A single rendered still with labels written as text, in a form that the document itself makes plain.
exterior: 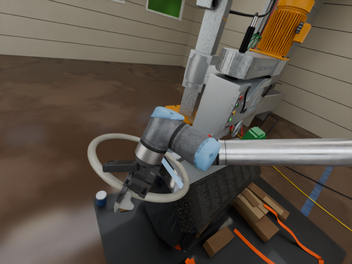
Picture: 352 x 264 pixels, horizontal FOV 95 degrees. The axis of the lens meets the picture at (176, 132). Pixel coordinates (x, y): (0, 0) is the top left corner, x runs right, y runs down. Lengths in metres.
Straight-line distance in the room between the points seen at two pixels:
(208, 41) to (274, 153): 1.54
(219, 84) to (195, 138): 0.69
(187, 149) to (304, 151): 0.35
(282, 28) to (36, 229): 2.62
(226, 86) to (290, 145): 0.57
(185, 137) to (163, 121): 0.07
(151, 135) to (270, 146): 0.36
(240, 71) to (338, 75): 5.18
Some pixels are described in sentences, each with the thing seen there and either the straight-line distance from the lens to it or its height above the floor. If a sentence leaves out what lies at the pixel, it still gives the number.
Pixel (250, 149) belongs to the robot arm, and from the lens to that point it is 0.56.
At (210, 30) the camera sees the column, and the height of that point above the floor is 1.77.
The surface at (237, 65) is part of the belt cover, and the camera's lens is 1.00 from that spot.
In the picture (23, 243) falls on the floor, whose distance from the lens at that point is 2.06.
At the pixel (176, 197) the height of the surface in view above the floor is 1.21.
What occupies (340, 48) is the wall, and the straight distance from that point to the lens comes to 6.15.
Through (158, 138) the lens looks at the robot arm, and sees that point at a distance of 0.45.
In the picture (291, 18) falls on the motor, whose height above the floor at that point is 1.97.
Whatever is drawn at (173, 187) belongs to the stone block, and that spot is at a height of 0.76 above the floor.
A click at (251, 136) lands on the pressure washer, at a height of 0.45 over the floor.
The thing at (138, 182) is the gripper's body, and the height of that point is 1.33.
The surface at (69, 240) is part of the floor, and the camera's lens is 1.95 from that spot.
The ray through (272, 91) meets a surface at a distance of 5.40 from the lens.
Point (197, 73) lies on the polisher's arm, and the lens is 1.90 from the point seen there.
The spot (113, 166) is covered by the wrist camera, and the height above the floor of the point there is 1.35.
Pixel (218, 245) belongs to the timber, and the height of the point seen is 0.13.
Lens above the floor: 1.75
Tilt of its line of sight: 33 degrees down
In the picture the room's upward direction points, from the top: 15 degrees clockwise
